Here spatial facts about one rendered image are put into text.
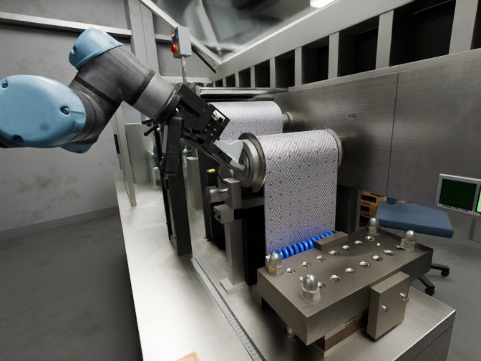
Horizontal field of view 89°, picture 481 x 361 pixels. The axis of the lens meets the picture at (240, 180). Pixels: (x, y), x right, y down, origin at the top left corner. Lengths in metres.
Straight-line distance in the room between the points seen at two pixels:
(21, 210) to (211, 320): 3.87
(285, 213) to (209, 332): 0.32
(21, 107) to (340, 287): 0.55
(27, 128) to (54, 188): 3.93
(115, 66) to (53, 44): 3.84
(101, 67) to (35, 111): 0.17
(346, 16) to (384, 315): 0.73
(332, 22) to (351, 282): 0.68
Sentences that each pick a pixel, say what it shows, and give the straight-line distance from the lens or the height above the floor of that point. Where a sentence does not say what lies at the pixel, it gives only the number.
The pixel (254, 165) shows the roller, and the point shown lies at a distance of 0.54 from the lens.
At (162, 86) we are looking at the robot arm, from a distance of 0.48.
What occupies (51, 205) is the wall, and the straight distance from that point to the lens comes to 4.31.
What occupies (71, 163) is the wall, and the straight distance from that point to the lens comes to 4.20.
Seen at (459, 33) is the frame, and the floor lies 1.49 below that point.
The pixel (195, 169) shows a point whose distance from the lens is 1.27.
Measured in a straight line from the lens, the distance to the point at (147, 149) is 1.51.
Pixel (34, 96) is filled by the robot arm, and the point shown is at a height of 1.39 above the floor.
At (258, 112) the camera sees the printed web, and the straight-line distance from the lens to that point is 0.83.
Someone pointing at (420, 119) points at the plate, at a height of 1.33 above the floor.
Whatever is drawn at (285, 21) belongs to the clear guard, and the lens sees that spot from 1.05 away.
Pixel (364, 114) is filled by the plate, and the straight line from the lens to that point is 0.75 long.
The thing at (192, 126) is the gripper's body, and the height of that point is 1.35.
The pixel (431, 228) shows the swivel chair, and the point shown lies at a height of 0.53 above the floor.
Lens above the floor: 1.36
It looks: 14 degrees down
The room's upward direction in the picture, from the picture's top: 3 degrees counter-clockwise
